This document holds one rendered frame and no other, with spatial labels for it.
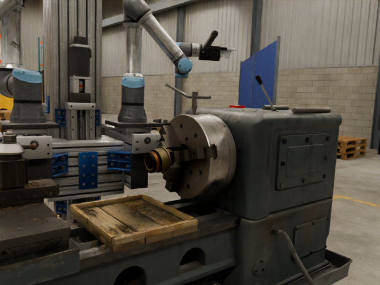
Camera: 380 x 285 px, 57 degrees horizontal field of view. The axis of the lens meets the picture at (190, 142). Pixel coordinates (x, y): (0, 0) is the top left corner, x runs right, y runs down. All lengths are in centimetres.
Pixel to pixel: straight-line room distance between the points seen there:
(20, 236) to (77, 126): 102
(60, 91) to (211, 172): 98
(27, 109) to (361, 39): 1118
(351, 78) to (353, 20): 175
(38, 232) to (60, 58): 113
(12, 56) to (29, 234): 106
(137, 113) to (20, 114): 53
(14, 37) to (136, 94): 60
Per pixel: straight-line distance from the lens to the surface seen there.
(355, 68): 1201
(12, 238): 91
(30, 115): 166
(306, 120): 147
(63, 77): 188
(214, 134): 122
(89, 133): 183
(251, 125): 126
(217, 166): 121
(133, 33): 197
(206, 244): 128
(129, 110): 178
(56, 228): 94
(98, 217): 125
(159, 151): 121
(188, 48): 198
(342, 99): 1211
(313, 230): 167
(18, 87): 168
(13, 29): 183
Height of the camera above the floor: 130
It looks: 7 degrees down
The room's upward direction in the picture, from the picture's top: 2 degrees clockwise
